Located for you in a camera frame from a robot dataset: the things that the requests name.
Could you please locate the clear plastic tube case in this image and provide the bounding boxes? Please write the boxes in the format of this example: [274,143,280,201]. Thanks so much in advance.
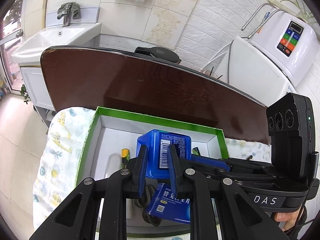
[105,153,121,178]

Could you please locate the dark brown wavy hair clip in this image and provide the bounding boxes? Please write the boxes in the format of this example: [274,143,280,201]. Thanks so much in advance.
[134,184,162,226]

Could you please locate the blue cube box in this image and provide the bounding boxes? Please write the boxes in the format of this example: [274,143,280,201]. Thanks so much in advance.
[136,129,191,179]

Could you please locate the person's right hand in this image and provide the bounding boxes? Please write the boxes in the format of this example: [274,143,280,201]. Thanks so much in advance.
[274,207,308,232]

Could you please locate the black blue marker pen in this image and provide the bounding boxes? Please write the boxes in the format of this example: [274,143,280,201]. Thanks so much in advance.
[121,148,130,168]

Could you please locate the blue flat medicine box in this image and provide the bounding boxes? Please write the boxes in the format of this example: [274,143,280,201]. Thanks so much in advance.
[146,183,190,224]

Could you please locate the green white cardboard box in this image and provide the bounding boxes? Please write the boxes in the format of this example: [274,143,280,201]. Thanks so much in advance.
[76,107,229,186]

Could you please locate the giraffe print white cloth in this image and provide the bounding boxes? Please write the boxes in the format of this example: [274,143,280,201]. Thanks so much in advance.
[33,107,271,228]

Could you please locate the dark red wooden headboard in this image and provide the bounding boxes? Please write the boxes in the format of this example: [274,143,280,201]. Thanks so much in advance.
[40,46,271,144]

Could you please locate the white appliance machine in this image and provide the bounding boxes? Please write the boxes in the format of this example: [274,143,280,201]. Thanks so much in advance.
[212,8,317,106]

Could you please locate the black hairbrush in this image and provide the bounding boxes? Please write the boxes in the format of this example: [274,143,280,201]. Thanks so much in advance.
[135,47,181,64]

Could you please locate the white sink basin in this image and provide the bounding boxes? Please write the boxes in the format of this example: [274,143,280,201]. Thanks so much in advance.
[11,23,101,66]

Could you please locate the metal faucet with rag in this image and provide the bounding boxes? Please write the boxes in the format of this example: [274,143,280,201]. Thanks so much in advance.
[57,2,81,27]

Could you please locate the glass door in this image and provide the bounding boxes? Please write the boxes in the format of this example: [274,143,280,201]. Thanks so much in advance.
[1,0,24,94]

